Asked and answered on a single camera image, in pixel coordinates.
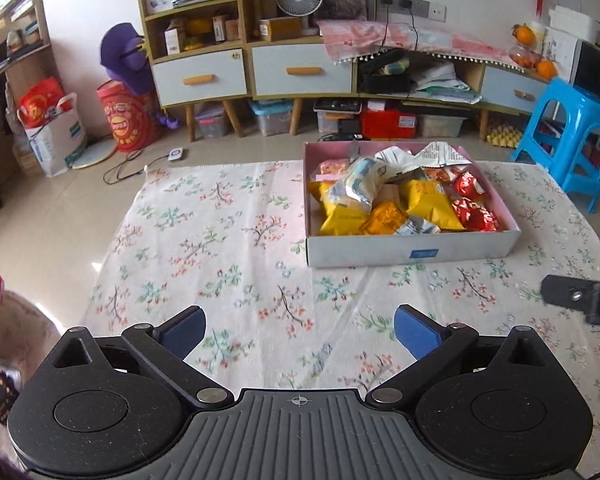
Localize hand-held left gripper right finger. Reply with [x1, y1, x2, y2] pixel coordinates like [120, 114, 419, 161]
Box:
[370, 304, 549, 406]

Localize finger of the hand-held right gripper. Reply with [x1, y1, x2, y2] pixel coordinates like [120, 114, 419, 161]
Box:
[541, 275, 600, 327]

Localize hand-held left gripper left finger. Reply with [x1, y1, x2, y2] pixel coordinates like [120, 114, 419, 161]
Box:
[42, 305, 231, 409]

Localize pink cardboard box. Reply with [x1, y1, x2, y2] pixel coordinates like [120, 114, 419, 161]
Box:
[302, 141, 523, 270]

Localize orange white snack packet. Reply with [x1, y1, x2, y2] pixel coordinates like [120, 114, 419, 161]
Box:
[360, 200, 441, 236]

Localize red snack packet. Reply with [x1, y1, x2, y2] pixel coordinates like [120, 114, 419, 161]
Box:
[452, 170, 487, 197]
[450, 197, 501, 233]

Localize yellow chip packet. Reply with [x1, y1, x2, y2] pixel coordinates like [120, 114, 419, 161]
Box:
[400, 180, 466, 231]

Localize tall yellow snack packet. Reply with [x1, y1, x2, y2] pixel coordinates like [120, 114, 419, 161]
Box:
[319, 180, 377, 237]

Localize yellow packet white blue label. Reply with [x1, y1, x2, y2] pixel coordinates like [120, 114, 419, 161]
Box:
[327, 156, 386, 211]

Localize white packet brown print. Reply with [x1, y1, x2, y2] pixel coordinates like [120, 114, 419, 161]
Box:
[375, 146, 414, 171]

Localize floral tablecloth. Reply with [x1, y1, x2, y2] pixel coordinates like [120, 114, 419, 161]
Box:
[80, 159, 600, 461]

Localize beige cloth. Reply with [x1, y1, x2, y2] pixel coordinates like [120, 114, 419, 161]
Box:
[0, 290, 64, 386]

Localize yellow egg tray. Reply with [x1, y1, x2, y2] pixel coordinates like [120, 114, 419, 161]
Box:
[486, 125, 524, 149]

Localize blue plastic stool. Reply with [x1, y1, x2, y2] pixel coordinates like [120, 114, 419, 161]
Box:
[510, 77, 600, 216]

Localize round white board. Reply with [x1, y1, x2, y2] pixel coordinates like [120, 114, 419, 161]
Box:
[72, 140, 117, 170]

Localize clear storage bin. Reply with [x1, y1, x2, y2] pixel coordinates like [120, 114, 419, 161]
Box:
[196, 105, 230, 140]
[417, 114, 469, 139]

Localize red box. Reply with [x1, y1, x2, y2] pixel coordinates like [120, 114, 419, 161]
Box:
[360, 110, 419, 140]

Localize pale blue drawer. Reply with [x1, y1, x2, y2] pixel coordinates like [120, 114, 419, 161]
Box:
[480, 67, 551, 114]

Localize red printed drum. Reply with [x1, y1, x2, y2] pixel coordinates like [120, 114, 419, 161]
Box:
[96, 81, 164, 154]

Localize black microwave oven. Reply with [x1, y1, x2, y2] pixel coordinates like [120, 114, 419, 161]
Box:
[570, 40, 600, 99]

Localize white shopping bag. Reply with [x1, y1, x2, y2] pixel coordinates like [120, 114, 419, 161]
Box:
[24, 92, 89, 177]

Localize blue lid storage bin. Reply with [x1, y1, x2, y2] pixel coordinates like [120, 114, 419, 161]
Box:
[250, 100, 294, 137]

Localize black flat device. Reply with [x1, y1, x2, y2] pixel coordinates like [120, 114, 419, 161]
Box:
[314, 99, 364, 116]

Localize pile of papers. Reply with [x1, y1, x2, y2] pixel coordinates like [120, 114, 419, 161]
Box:
[410, 60, 481, 99]

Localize wooden drawer cabinet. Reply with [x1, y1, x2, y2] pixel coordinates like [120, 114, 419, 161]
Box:
[245, 35, 361, 136]

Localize red gift bag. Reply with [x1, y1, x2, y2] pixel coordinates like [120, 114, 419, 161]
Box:
[17, 77, 66, 129]

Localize purple plush toy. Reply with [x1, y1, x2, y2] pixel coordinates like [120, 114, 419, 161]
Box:
[99, 22, 181, 131]

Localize pink floral cloth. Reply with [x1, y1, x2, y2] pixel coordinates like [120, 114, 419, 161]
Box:
[317, 19, 526, 66]

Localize white labelled carton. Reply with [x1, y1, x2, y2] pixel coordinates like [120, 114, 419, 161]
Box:
[164, 27, 187, 55]

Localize yellow fruit on shelf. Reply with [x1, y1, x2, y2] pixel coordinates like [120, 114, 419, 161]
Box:
[187, 19, 211, 51]

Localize small brown cartons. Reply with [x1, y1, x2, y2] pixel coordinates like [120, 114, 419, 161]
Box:
[211, 15, 241, 44]

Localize wooden rack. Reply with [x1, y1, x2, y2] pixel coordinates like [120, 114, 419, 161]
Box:
[0, 0, 61, 201]

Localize brown cardboard box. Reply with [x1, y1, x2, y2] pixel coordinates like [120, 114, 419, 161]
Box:
[258, 17, 301, 42]

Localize tall wooden shelf cabinet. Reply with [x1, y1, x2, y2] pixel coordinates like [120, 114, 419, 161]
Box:
[135, 0, 254, 141]

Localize black cable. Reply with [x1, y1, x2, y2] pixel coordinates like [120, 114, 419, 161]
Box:
[102, 147, 173, 185]

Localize white drawer orange handle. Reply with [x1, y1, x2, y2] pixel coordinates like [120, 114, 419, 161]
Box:
[151, 50, 249, 107]
[251, 45, 355, 99]

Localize wall socket row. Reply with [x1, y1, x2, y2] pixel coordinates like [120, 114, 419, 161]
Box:
[380, 0, 447, 17]

